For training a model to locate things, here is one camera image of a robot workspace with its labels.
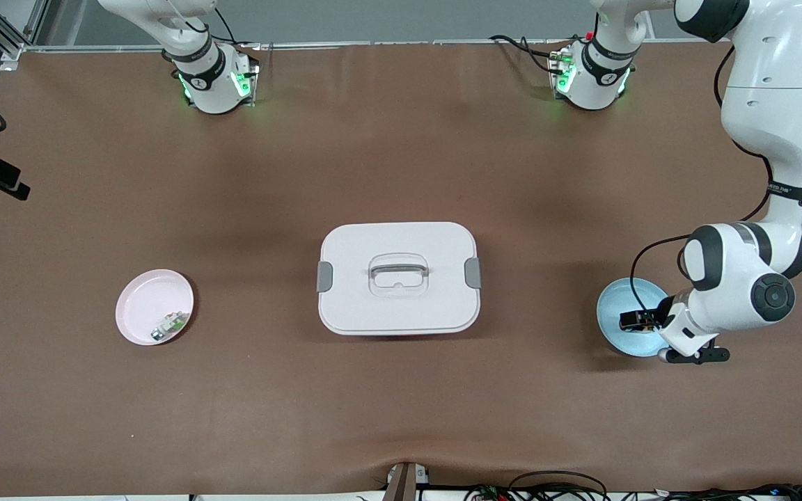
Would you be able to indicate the light blue round plate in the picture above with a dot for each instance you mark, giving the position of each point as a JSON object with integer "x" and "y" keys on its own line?
{"x": 634, "y": 341}

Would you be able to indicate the metal camera post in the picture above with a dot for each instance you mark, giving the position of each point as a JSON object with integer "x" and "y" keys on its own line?
{"x": 406, "y": 483}

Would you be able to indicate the aluminium frame profile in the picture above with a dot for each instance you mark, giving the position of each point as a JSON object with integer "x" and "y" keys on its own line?
{"x": 8, "y": 31}

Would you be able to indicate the white green push-button switch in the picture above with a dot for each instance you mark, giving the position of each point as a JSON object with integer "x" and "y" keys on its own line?
{"x": 170, "y": 325}

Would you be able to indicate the orange push-button switch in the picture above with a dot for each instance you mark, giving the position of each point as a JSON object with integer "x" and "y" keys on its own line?
{"x": 647, "y": 319}

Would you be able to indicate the metal table edge rail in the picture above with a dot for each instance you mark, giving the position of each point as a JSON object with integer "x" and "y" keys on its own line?
{"x": 373, "y": 44}

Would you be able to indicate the grey box latch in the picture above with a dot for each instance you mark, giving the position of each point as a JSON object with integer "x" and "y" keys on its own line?
{"x": 473, "y": 273}
{"x": 324, "y": 277}

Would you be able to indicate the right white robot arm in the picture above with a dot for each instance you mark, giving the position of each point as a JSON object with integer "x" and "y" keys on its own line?
{"x": 209, "y": 76}

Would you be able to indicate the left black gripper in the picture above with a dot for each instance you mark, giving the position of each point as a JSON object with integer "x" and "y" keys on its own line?
{"x": 654, "y": 318}

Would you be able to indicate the pink round plate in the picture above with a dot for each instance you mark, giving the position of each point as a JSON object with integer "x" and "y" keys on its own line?
{"x": 147, "y": 306}

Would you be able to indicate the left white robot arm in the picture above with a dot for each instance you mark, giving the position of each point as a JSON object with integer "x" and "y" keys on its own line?
{"x": 777, "y": 104}

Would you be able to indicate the white lidded storage box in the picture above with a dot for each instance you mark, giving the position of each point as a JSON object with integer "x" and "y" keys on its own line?
{"x": 401, "y": 313}

